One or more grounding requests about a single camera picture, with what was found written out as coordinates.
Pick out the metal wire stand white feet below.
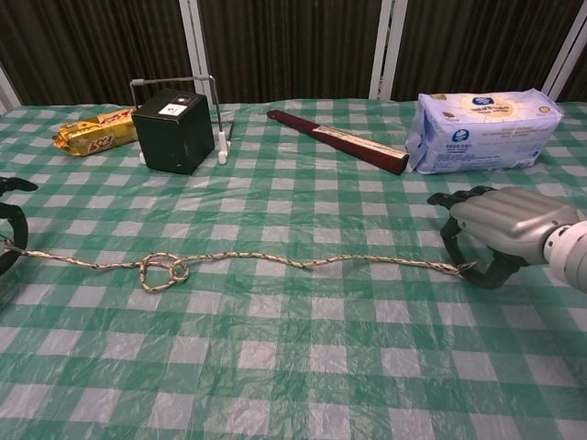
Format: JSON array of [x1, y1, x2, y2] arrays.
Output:
[[128, 75, 235, 166]]

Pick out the green white checkered tablecloth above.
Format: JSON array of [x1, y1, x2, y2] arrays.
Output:
[[0, 98, 587, 440]]

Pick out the pale blue tissue pack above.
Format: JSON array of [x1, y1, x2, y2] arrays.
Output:
[[405, 89, 564, 175]]

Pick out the yellow snack package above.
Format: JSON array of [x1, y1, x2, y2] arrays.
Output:
[[53, 107, 141, 158]]

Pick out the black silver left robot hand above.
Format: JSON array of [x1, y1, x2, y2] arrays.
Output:
[[0, 176, 39, 277]]

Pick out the beige braided knotted rope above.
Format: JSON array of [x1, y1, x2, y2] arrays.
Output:
[[0, 236, 478, 294]]

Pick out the dark red long box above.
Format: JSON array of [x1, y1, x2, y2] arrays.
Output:
[[267, 109, 411, 176]]

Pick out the black cube box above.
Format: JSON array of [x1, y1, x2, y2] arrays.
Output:
[[131, 89, 216, 176]]

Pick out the white partition frame post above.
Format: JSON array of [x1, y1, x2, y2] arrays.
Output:
[[369, 0, 407, 102], [0, 61, 22, 116], [178, 0, 219, 105], [540, 27, 587, 103]]

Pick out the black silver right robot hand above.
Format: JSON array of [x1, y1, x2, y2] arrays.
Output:
[[426, 184, 580, 290]]

